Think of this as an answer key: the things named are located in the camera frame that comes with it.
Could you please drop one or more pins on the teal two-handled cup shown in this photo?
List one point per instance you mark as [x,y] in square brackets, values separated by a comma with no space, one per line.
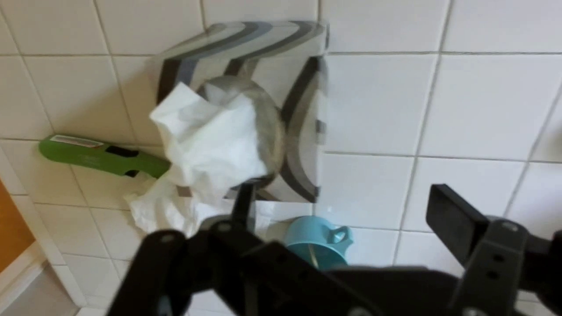
[319,240]

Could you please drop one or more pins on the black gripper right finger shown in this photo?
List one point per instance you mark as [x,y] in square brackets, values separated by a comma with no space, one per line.
[500,256]

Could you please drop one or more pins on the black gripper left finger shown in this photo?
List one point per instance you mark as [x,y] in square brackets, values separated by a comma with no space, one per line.
[224,256]

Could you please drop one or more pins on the green handled tool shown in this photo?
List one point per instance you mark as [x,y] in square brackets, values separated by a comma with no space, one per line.
[101,154]

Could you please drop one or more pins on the white crumpled cloth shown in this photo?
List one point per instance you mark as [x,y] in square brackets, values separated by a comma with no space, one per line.
[168,205]

